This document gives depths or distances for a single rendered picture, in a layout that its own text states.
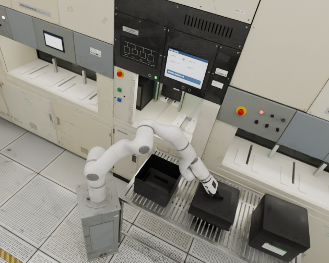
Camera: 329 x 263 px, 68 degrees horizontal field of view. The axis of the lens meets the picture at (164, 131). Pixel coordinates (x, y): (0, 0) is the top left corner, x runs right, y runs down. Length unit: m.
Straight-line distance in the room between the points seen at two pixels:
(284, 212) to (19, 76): 2.73
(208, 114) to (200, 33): 0.54
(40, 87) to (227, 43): 1.92
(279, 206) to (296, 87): 0.78
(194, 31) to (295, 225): 1.36
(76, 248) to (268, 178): 1.77
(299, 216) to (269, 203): 0.19
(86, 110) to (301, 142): 1.83
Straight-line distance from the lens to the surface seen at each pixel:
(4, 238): 2.76
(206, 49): 1.63
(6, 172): 3.19
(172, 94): 2.49
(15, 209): 2.88
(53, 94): 2.71
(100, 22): 1.96
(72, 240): 2.59
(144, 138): 1.30
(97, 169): 1.49
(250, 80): 1.65
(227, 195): 1.81
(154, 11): 1.70
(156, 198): 1.82
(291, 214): 1.87
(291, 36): 1.55
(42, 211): 2.79
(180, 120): 2.33
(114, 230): 2.11
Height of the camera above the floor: 2.34
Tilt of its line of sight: 42 degrees down
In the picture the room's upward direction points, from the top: 11 degrees clockwise
